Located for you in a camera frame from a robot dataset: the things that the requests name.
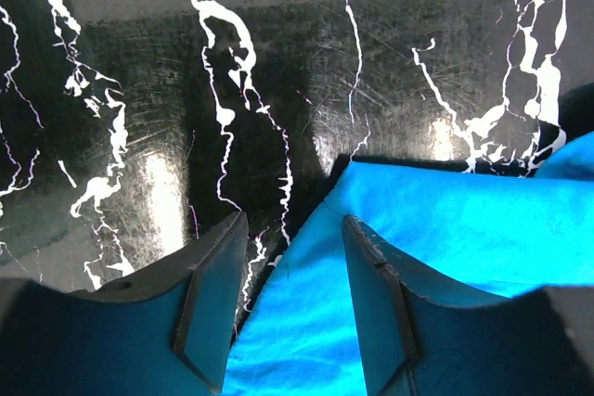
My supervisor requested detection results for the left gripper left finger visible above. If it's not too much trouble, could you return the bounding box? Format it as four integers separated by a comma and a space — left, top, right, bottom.
1, 212, 249, 395

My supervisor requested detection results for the blue t shirt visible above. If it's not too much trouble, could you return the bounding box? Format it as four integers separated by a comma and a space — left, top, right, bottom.
223, 135, 593, 395

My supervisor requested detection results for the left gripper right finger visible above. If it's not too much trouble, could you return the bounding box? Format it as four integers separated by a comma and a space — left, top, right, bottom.
342, 215, 593, 395

